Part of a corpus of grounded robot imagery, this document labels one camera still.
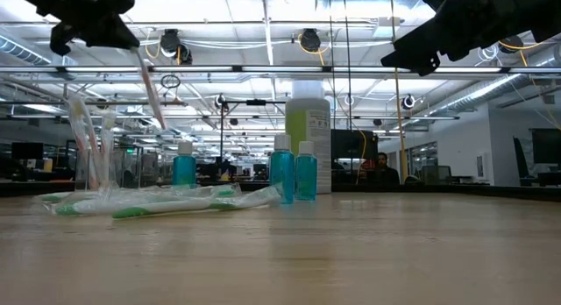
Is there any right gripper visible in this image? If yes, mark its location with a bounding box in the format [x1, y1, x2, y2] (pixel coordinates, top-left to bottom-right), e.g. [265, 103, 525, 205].
[380, 0, 534, 77]

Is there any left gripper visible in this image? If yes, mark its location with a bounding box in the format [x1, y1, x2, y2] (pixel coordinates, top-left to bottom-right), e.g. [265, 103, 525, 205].
[43, 0, 142, 56]

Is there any small teal mouthwash bottle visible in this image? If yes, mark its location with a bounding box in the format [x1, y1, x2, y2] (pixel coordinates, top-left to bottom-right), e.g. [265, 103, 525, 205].
[172, 140, 198, 188]
[268, 133, 295, 205]
[294, 140, 318, 202]

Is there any green toothbrush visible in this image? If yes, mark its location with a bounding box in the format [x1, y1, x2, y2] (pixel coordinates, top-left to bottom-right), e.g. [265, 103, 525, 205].
[49, 194, 220, 217]
[31, 185, 176, 204]
[110, 183, 283, 220]
[87, 182, 244, 204]

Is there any long horizontal light bar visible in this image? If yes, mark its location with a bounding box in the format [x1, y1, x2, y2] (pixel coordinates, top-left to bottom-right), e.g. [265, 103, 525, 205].
[0, 64, 561, 76]

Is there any black monitor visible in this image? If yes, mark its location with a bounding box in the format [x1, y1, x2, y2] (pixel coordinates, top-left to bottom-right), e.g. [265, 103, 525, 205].
[330, 128, 379, 161]

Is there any grey mesh chair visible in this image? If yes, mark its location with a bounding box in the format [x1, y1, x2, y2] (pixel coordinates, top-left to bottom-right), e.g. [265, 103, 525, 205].
[420, 164, 452, 186]

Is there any person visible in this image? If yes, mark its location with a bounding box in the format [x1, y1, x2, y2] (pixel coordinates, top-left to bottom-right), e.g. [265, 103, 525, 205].
[366, 151, 402, 187]

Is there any white green wipes canister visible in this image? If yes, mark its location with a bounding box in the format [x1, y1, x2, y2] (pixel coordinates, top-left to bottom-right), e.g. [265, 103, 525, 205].
[284, 79, 333, 195]

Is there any small dark monitor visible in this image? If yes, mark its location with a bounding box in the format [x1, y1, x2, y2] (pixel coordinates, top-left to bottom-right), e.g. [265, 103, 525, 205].
[11, 141, 45, 161]

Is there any black office chair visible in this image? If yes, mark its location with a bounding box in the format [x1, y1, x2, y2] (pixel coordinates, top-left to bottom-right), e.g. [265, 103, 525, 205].
[512, 136, 534, 188]

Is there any large dark monitor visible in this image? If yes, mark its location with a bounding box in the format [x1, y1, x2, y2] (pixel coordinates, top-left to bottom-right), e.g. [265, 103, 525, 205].
[531, 128, 561, 166]

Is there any silver ventilation duct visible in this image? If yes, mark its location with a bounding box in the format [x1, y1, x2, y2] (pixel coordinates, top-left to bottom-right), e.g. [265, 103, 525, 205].
[431, 72, 522, 117]

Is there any black hanging cable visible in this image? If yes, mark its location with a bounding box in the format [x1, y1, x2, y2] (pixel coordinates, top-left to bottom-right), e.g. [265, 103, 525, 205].
[328, 0, 337, 131]
[341, 0, 352, 131]

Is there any black camera gantry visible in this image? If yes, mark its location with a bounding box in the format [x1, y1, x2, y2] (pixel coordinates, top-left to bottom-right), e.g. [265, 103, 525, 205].
[218, 98, 288, 166]

